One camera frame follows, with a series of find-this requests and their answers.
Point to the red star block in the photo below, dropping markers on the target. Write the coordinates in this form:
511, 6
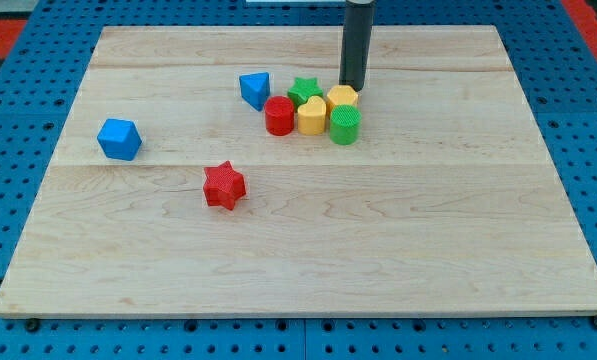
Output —
223, 185

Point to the green star block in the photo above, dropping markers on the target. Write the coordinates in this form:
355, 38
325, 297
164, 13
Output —
302, 90

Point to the yellow heart block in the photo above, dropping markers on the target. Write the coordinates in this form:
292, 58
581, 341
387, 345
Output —
311, 116

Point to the red cylinder block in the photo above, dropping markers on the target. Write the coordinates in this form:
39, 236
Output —
279, 115

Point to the green cylinder block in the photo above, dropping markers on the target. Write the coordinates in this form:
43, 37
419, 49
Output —
344, 124

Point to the yellow hexagon block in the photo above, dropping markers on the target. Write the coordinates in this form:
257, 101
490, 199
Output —
341, 95

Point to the blue triangle block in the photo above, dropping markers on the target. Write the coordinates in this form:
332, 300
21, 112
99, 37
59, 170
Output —
255, 89

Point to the wooden board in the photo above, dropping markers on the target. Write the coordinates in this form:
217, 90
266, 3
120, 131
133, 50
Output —
447, 205

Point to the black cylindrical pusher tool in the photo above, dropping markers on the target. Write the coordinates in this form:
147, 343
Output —
357, 30

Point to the blue cube block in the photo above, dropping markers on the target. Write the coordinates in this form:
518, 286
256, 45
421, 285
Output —
119, 139

